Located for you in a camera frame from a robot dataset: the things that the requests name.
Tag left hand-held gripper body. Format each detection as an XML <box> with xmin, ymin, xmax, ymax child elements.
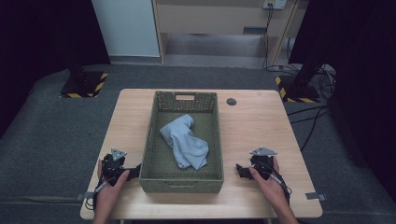
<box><xmin>101</xmin><ymin>147</ymin><xmax>128</xmax><ymax>188</ymax></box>

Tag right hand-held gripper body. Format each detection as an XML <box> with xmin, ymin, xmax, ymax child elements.
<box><xmin>249</xmin><ymin>147</ymin><xmax>278</xmax><ymax>181</ymax></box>

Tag green woven basket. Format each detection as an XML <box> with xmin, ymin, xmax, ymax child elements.
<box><xmin>138</xmin><ymin>90</ymin><xmax>225</xmax><ymax>194</ymax></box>

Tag light blue cloth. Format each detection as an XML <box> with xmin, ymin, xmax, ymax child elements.
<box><xmin>159</xmin><ymin>113</ymin><xmax>210</xmax><ymax>172</ymax></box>

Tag person's left hand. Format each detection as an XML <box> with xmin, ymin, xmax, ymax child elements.
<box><xmin>96</xmin><ymin>160</ymin><xmax>131</xmax><ymax>207</ymax></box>

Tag person's right hand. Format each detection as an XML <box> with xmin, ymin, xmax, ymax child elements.
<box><xmin>248</xmin><ymin>156</ymin><xmax>290</xmax><ymax>208</ymax></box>

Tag grey tape strip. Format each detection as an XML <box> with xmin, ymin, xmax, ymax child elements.
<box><xmin>76</xmin><ymin>191</ymin><xmax>95</xmax><ymax>202</ymax></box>
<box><xmin>304</xmin><ymin>191</ymin><xmax>328</xmax><ymax>202</ymax></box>

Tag black stand with striped base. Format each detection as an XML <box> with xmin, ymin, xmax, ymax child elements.
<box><xmin>60</xmin><ymin>50</ymin><xmax>109</xmax><ymax>99</ymax></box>
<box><xmin>275</xmin><ymin>62</ymin><xmax>322</xmax><ymax>104</ymax></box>

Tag white cabinet panel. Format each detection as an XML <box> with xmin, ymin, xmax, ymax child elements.
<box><xmin>91</xmin><ymin>0</ymin><xmax>162</xmax><ymax>59</ymax></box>

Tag black curtain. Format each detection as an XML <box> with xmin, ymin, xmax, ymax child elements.
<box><xmin>289</xmin><ymin>0</ymin><xmax>396</xmax><ymax>203</ymax></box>
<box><xmin>0</xmin><ymin>0</ymin><xmax>112</xmax><ymax>139</ymax></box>

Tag light wooden shelf unit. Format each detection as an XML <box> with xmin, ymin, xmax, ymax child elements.
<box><xmin>151</xmin><ymin>0</ymin><xmax>310</xmax><ymax>69</ymax></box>

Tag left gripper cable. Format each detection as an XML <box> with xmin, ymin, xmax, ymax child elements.
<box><xmin>84</xmin><ymin>155</ymin><xmax>117</xmax><ymax>212</ymax></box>

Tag black floor cables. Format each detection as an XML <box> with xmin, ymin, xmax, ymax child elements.
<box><xmin>267</xmin><ymin>36</ymin><xmax>338</xmax><ymax>153</ymax></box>

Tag black outlet cable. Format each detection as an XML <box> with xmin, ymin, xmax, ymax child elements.
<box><xmin>262</xmin><ymin>3</ymin><xmax>276</xmax><ymax>70</ymax></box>

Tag white wall power outlet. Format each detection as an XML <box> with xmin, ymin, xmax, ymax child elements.
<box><xmin>262</xmin><ymin>0</ymin><xmax>289</xmax><ymax>10</ymax></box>

